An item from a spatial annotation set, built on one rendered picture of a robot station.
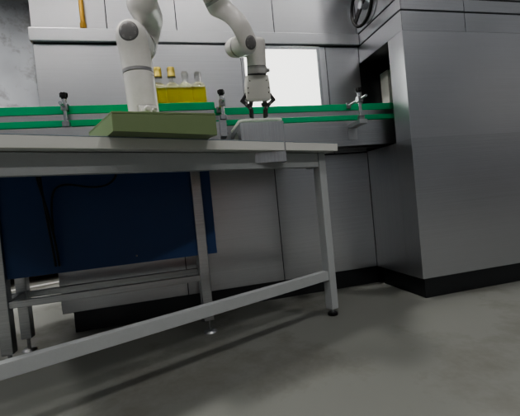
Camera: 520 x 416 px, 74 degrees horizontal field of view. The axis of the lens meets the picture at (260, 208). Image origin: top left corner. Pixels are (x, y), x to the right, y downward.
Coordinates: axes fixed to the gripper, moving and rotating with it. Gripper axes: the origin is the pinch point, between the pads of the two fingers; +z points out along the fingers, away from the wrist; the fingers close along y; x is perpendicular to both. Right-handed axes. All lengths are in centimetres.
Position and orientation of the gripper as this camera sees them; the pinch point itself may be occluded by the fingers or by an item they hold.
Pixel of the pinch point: (258, 114)
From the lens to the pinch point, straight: 146.9
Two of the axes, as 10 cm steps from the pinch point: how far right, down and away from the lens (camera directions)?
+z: 0.4, 9.6, 2.7
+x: 2.2, 2.6, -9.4
